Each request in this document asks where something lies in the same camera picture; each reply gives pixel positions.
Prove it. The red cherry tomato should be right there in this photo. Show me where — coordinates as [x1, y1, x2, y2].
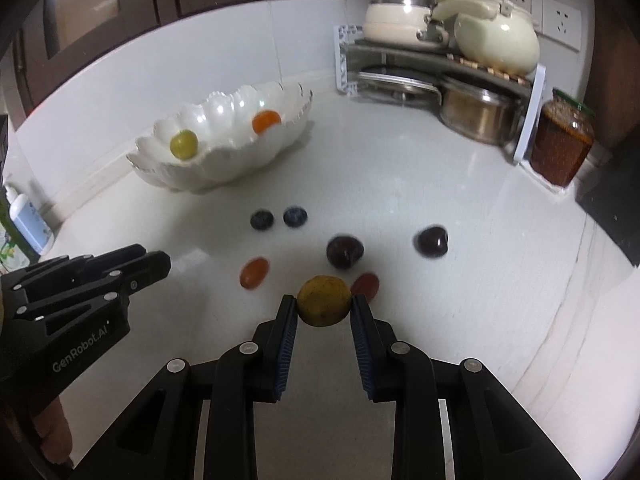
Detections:
[350, 272, 380, 304]
[239, 257, 270, 290]

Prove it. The green apple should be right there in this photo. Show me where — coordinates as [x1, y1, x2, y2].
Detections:
[169, 129, 198, 162]

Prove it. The dark plum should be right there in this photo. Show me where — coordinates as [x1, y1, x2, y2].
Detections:
[413, 226, 449, 258]
[326, 235, 364, 270]

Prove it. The small yellow-brown fruit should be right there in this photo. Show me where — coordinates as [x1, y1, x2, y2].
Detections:
[296, 275, 352, 327]

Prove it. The orange tangerine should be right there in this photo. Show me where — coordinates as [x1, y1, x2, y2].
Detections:
[252, 110, 282, 136]

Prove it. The person's left hand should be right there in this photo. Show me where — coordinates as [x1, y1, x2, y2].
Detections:
[32, 398, 73, 464]

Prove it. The white pump lotion bottle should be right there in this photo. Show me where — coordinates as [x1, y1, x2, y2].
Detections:
[4, 184, 54, 256]

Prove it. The green dish soap bottle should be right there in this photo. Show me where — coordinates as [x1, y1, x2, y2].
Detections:
[0, 195, 30, 274]

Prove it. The blueberry left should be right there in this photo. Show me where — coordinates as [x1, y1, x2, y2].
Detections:
[250, 209, 274, 232]

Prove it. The blueberry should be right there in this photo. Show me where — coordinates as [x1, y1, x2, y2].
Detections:
[283, 206, 308, 229]
[250, 209, 274, 232]

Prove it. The white scalloped fruit bowl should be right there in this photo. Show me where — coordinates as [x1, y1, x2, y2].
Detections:
[126, 81, 312, 192]

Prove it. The blueberry right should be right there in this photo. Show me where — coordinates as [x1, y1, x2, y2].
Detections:
[283, 206, 308, 229]

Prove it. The black box on counter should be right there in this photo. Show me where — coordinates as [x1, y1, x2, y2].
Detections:
[577, 148, 640, 268]

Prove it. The glass jar of red sauce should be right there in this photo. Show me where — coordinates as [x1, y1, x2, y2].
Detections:
[529, 88, 596, 188]

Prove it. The stainless steel pot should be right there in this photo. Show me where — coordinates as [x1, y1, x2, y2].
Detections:
[439, 75, 522, 146]

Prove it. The steel pan lid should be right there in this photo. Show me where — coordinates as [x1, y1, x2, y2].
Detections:
[357, 65, 442, 107]

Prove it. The grey corner shelf rack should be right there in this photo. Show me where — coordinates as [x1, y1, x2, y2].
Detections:
[333, 25, 547, 165]

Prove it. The dark brown cutting board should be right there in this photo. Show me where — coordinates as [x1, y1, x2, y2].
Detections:
[585, 0, 639, 148]

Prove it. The cream ceramic kettle pot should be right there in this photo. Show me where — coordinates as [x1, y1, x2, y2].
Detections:
[432, 0, 540, 76]

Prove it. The cream pot with glass lid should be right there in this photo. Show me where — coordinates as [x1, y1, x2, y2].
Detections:
[362, 0, 449, 52]

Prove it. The white wall power socket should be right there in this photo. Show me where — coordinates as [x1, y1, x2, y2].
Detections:
[541, 0, 582, 52]

